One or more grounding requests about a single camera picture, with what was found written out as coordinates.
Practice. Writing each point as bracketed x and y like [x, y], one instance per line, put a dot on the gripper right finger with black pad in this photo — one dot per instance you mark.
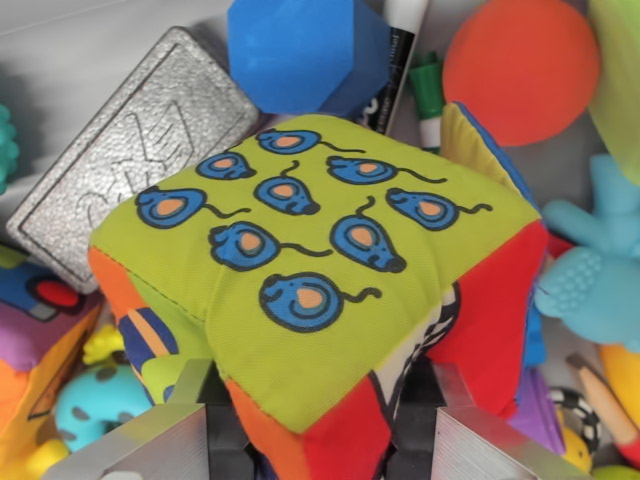
[460, 440]

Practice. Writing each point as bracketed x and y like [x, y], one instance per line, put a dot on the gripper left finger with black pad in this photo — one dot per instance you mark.
[165, 445]

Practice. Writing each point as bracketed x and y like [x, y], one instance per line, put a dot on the fabric cube with blue mice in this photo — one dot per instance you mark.
[310, 300]

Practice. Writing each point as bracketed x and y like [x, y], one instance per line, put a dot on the yellow foam ball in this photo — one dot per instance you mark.
[45, 462]

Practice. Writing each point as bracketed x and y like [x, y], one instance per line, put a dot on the black white checkered toy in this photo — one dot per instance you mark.
[580, 410]

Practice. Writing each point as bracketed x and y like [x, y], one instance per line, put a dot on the small blue plastic block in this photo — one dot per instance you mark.
[535, 335]

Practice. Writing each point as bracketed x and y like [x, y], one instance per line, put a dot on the toy pencil with red end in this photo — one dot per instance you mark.
[610, 405]

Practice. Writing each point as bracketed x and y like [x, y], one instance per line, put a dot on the multicolour fabric cube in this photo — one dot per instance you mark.
[35, 345]

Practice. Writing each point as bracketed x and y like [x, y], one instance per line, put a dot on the yellow toy banana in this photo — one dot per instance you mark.
[625, 375]

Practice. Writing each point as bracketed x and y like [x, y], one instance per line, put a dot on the light blue rubber animal toy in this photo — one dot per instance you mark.
[590, 290]

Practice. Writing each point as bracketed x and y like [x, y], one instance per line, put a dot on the small red cube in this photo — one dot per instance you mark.
[557, 247]

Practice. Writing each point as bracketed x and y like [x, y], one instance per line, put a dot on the silver embossed foam block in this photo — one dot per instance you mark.
[145, 145]

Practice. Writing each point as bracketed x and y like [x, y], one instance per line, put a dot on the teal spiky ball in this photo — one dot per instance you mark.
[6, 150]

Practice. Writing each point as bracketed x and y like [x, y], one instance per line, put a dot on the orange foam ball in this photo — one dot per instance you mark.
[520, 70]

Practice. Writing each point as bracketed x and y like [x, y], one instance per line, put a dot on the white marker with black print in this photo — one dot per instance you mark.
[400, 60]

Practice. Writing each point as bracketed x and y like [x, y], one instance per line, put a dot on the green fabric wedge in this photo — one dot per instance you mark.
[620, 75]

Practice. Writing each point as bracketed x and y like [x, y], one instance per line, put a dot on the blue foam hexagon block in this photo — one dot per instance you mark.
[305, 55]

